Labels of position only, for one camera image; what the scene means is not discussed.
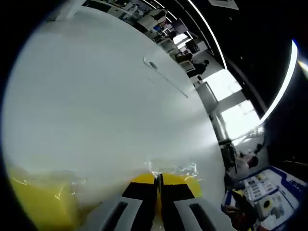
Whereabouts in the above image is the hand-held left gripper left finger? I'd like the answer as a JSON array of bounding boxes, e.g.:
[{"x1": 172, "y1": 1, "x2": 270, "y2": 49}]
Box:
[{"x1": 79, "y1": 173, "x2": 161, "y2": 231}]

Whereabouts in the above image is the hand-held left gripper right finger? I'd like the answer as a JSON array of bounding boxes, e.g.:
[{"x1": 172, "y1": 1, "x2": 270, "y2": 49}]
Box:
[{"x1": 159, "y1": 173, "x2": 238, "y2": 231}]

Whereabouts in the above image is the rounded yellow silicone block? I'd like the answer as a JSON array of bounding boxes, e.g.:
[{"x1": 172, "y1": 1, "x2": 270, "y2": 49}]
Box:
[{"x1": 131, "y1": 172, "x2": 203, "y2": 200}]

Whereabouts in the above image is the rectangular yellow silicone block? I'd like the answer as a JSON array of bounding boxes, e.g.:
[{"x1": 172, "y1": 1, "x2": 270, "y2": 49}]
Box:
[{"x1": 9, "y1": 166, "x2": 81, "y2": 231}]

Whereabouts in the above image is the clear plastic bag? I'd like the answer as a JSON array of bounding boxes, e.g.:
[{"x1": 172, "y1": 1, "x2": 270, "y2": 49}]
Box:
[
  {"x1": 143, "y1": 159, "x2": 199, "y2": 181},
  {"x1": 9, "y1": 165, "x2": 89, "y2": 231}
]

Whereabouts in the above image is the blue bordered printed poster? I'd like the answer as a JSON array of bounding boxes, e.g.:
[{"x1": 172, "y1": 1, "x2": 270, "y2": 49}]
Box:
[{"x1": 220, "y1": 165, "x2": 308, "y2": 231}]

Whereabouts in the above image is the ceiling light strip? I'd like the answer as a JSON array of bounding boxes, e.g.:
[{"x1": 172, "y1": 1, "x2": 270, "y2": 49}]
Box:
[
  {"x1": 187, "y1": 0, "x2": 227, "y2": 69},
  {"x1": 259, "y1": 39, "x2": 299, "y2": 124}
]

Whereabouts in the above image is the white table cable cover plate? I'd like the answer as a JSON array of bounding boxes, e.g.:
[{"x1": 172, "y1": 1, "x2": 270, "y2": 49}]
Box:
[{"x1": 142, "y1": 57, "x2": 190, "y2": 99}]

